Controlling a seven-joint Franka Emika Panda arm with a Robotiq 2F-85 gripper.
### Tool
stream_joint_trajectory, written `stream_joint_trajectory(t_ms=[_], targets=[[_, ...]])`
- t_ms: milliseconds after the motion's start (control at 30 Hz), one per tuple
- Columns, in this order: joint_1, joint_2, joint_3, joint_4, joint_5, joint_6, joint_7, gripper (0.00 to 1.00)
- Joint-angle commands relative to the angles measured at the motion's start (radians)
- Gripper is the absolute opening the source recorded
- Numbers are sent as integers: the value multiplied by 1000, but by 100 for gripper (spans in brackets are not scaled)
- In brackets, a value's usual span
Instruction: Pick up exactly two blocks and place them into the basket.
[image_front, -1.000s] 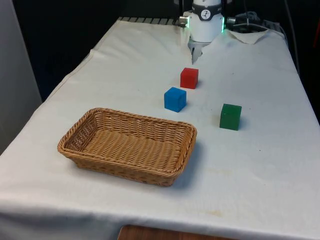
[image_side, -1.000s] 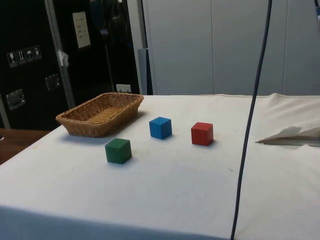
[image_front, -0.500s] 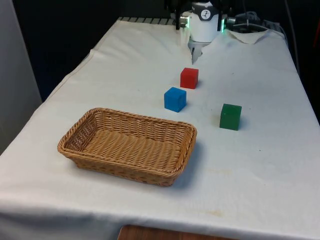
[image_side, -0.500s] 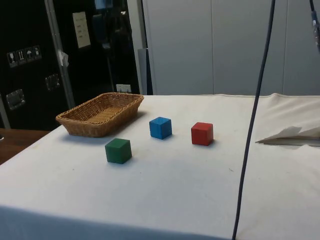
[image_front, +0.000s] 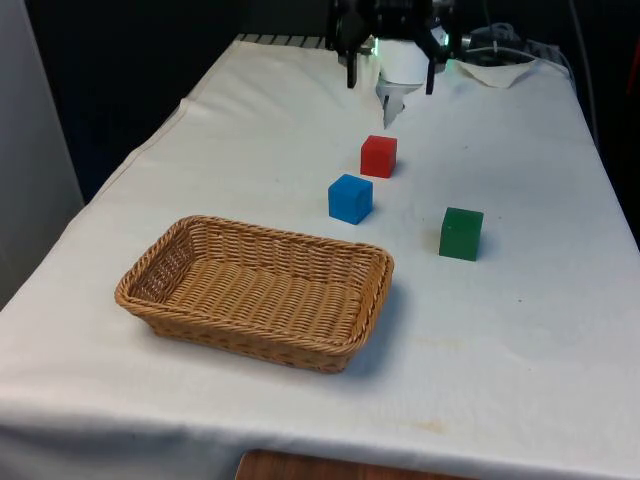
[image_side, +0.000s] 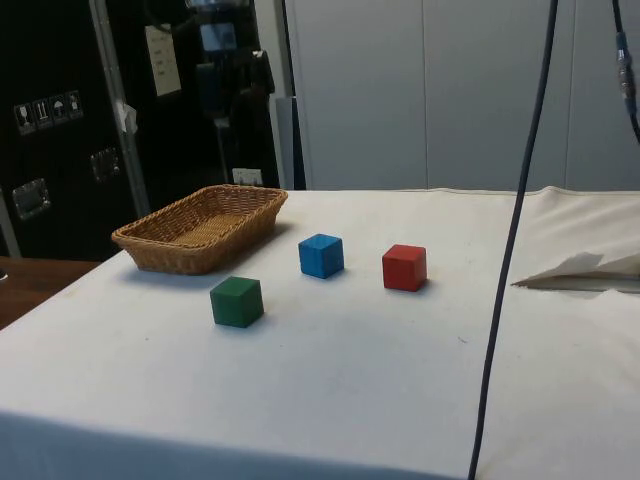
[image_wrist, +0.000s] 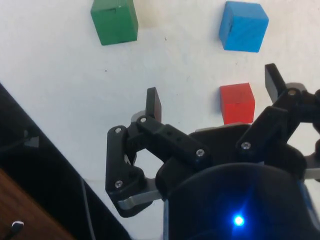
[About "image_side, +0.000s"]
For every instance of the blue cube block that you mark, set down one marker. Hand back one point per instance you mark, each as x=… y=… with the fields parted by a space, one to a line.
x=320 y=257

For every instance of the wicker basket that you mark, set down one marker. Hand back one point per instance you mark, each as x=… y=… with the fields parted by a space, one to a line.
x=200 y=235

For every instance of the red cube block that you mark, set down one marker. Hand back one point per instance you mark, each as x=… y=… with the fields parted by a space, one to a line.
x=402 y=270

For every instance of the green cube block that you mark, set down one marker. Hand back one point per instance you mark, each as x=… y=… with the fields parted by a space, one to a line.
x=235 y=302

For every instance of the pale locker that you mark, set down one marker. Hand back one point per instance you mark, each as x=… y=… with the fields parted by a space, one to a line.
x=475 y=100

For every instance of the black cabinet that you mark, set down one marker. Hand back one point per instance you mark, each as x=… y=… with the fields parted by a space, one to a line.
x=60 y=60

